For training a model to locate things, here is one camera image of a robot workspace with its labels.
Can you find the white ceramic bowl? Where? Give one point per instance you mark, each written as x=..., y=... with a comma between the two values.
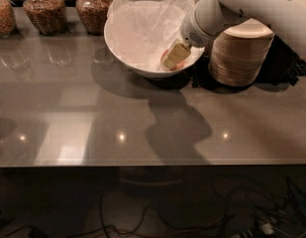
x=149, y=70

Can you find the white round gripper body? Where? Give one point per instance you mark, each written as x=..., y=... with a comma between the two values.
x=192, y=33

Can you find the front stack paper bowls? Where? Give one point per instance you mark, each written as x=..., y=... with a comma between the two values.
x=239, y=52

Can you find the glass snack jar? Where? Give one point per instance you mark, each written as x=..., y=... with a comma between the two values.
x=8, y=23
x=93, y=14
x=47, y=16

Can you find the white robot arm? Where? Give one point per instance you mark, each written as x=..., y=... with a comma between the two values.
x=209, y=18

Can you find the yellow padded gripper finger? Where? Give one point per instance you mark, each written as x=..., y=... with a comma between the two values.
x=183, y=47

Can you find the right glass snack jar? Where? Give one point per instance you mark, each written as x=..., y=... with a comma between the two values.
x=93, y=14

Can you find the red yellow apple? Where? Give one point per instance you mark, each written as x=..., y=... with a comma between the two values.
x=172, y=60

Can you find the left glass snack jar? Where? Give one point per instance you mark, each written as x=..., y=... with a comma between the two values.
x=8, y=23

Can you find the middle glass snack jar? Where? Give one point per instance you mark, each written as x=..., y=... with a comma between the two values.
x=47, y=16

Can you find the white tissue paper liner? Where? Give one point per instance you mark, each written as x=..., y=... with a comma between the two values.
x=142, y=30

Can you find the black mesh mat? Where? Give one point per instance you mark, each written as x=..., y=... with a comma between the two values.
x=200, y=77

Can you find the white power adapter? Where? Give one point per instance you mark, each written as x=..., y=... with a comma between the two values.
x=266, y=229

